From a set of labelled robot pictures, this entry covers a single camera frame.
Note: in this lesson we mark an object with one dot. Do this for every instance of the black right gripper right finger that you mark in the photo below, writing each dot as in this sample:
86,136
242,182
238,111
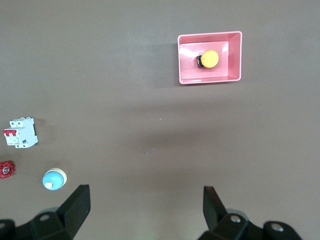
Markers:
220,222

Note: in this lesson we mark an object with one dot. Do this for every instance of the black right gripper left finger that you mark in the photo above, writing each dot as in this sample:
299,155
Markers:
72,215

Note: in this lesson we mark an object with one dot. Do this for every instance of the yellow mushroom push button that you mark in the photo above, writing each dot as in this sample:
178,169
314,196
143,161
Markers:
210,58

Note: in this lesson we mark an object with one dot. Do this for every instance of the blue dome bell cream base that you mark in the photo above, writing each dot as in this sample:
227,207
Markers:
53,180

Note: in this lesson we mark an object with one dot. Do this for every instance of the red valve handwheel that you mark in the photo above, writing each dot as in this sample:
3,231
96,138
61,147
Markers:
6,170

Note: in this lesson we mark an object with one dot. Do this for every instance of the white circuit breaker red switches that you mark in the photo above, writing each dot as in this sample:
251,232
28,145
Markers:
23,133

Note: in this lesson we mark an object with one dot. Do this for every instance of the pink plastic box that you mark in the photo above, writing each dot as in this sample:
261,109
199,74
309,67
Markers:
233,57

